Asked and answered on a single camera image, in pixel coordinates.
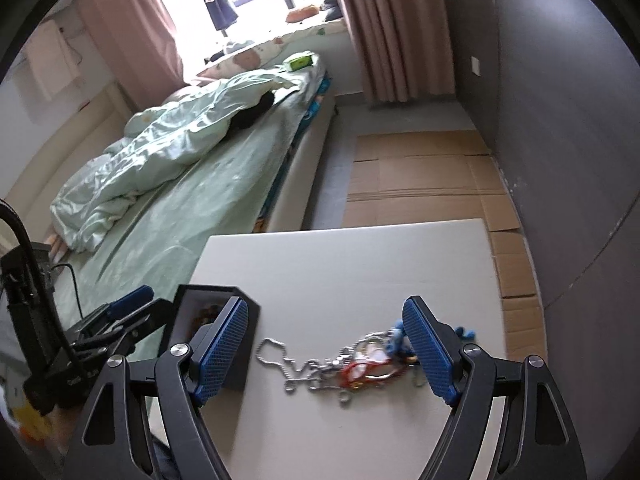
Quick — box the patterned window seat cushion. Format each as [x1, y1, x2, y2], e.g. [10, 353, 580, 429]
[195, 18, 347, 80]

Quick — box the white wall outlet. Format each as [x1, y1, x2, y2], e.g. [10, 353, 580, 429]
[471, 56, 480, 77]

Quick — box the green box on bed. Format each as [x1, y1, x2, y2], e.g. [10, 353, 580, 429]
[283, 51, 314, 73]

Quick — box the light green duvet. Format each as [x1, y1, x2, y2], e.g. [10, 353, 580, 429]
[50, 70, 299, 252]

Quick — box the pink curtain left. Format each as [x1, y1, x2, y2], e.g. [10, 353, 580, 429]
[74, 0, 184, 110]

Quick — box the bed with green sheet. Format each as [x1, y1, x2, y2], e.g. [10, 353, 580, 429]
[54, 55, 331, 326]

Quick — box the red cord jewelry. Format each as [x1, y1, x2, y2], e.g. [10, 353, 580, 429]
[337, 359, 408, 391]

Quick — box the pink curtain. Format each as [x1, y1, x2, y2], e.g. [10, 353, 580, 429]
[74, 0, 184, 110]
[338, 0, 456, 105]

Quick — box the cardboard floor sheet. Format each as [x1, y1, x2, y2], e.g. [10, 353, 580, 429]
[343, 130, 547, 360]

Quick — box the silver hoop shell pendant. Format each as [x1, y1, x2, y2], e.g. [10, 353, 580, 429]
[342, 330, 427, 388]

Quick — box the beige headboard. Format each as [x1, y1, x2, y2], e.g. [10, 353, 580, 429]
[6, 82, 132, 232]

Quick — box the white low table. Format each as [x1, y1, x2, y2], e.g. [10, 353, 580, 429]
[191, 219, 506, 479]

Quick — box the orange plush toy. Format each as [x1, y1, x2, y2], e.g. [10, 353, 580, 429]
[285, 4, 320, 24]

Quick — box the black jewelry box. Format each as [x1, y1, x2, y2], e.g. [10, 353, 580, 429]
[160, 285, 260, 403]

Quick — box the brown rudraksha bead bracelet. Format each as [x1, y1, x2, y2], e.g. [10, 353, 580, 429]
[192, 303, 227, 331]

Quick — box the silver ball chain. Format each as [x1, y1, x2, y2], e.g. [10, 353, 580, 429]
[254, 336, 362, 406]

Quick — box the pink curtain right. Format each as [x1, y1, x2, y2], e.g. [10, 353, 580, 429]
[338, 0, 456, 105]

